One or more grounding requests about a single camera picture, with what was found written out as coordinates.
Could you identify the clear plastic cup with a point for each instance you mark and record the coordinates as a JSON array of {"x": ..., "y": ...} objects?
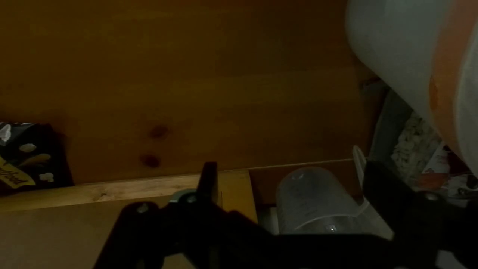
[{"x": 313, "y": 201}]

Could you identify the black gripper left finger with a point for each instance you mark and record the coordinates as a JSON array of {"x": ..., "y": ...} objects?
[{"x": 192, "y": 225}]

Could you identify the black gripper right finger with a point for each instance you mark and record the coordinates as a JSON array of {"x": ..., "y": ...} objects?
[{"x": 424, "y": 224}]

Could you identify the black popcorn packet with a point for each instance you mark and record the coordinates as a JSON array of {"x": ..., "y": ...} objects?
[{"x": 32, "y": 158}]

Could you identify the clear box with photo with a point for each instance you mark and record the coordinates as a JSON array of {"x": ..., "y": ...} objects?
[{"x": 410, "y": 149}]

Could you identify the white plastic trash bin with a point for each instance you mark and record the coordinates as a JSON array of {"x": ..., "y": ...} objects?
[{"x": 428, "y": 53}]

